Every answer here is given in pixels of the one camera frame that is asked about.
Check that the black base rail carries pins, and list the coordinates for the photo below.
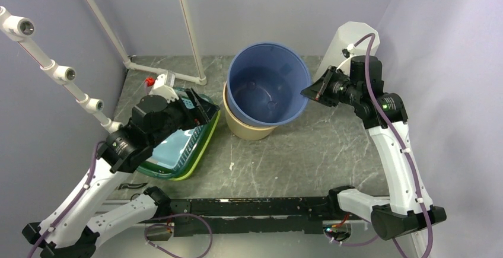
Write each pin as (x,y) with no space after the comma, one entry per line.
(309,215)

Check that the black flat handle piece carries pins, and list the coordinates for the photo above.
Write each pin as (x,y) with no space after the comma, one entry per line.
(131,186)

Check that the blue bucket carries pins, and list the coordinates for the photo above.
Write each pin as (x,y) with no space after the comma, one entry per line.
(264,84)

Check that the white octagonal bin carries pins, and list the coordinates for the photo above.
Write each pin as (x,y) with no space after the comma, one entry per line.
(346,37)

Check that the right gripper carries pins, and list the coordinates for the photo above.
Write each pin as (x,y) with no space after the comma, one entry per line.
(316,91)

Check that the light blue perforated basket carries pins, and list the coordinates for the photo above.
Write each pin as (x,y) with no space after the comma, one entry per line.
(177,146)

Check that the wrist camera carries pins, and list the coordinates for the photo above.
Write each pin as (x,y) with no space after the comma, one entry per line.
(348,53)
(162,85)

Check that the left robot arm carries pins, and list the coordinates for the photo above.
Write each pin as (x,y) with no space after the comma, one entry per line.
(75,229)

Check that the dark green basket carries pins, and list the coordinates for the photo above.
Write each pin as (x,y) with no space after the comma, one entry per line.
(165,171)

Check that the cream cartoon bucket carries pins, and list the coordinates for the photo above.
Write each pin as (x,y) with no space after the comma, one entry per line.
(240,129)

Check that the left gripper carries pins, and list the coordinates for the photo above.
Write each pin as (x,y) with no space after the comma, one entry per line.
(193,115)

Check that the lime green basket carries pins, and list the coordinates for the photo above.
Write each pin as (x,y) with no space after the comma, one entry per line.
(199,151)

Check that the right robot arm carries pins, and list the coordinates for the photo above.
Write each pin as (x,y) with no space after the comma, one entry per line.
(408,207)

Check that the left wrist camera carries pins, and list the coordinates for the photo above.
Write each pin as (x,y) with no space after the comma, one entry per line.
(162,85)

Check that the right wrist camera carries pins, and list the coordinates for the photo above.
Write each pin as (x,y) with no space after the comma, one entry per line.
(348,53)

